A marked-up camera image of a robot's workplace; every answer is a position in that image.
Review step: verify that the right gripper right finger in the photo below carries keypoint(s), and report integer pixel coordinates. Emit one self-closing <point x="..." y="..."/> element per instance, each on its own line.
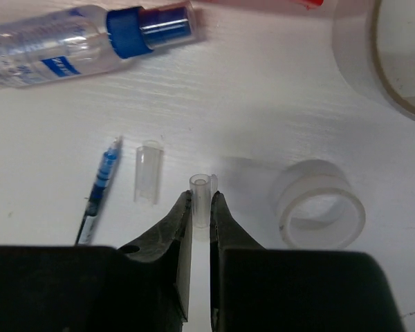
<point x="257" y="289"/>

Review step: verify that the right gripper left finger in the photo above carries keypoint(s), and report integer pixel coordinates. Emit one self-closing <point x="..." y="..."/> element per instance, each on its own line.
<point x="142" y="286"/>

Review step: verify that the small clear tape roll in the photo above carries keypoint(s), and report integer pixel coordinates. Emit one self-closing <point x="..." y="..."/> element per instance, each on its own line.
<point x="316" y="207"/>

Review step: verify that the blue pen right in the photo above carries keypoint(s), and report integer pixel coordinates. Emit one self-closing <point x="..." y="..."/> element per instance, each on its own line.
<point x="101" y="183"/>

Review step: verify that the blue glue bottle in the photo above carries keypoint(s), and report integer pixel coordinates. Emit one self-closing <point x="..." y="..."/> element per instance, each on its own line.
<point x="87" y="40"/>

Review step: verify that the large clear tape roll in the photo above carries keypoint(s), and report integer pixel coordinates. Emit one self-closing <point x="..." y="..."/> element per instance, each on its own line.
<point x="373" y="45"/>

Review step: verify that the red four-compartment bin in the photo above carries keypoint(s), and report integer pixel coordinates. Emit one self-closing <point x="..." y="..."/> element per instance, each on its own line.
<point x="309" y="4"/>

